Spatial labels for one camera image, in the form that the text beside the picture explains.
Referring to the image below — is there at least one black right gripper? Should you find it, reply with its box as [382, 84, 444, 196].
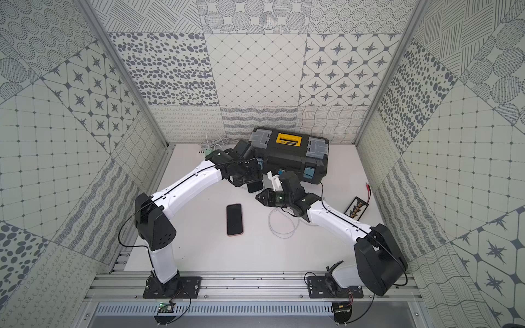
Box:
[255, 188, 293, 208]

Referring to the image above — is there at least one lilac charging cable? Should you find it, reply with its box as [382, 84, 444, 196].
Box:
[268, 204, 313, 239]

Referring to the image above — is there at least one phone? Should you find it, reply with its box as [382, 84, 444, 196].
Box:
[226, 204, 243, 236]
[247, 180, 264, 194]

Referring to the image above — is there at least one white charging cable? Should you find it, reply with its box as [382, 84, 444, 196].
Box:
[202, 133, 231, 154]

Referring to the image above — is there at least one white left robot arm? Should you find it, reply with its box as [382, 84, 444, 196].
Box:
[131, 140, 263, 288]

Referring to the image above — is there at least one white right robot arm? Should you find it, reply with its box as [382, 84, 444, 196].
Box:
[256, 172, 407, 296]

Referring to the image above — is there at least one black yellow toolbox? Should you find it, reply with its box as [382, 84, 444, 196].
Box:
[249, 128, 329, 185]

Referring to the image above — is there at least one small black connector board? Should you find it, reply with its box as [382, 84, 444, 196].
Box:
[344, 183, 372, 221]

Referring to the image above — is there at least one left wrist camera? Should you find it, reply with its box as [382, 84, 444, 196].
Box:
[233, 140, 256, 161]

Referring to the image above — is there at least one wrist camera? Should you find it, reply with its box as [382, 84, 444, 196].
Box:
[233, 140, 256, 161]
[268, 171, 306, 202]

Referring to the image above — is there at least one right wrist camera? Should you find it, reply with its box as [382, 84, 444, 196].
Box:
[268, 171, 306, 202]

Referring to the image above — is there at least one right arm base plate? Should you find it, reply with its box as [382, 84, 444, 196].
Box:
[304, 276, 364, 299]

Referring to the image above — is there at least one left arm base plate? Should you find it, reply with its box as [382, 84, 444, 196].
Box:
[143, 275, 202, 299]

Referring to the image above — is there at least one aluminium mounting rail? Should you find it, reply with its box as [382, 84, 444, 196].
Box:
[83, 270, 423, 304]

